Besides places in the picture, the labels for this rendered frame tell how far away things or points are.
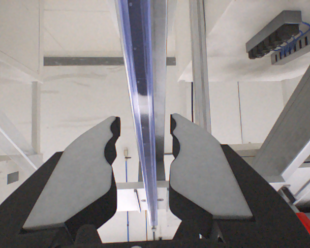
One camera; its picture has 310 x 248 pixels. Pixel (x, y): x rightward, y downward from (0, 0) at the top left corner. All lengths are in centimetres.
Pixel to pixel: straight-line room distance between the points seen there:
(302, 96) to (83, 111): 197
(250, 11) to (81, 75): 188
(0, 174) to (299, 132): 89
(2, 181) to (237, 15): 96
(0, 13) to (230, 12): 84
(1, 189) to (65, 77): 158
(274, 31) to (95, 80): 182
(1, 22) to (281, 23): 96
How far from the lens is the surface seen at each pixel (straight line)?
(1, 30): 96
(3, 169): 88
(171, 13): 18
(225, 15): 56
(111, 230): 225
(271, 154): 36
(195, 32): 65
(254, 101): 247
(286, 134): 34
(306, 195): 49
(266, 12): 60
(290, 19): 62
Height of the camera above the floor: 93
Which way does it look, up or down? 4 degrees down
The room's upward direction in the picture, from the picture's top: 178 degrees clockwise
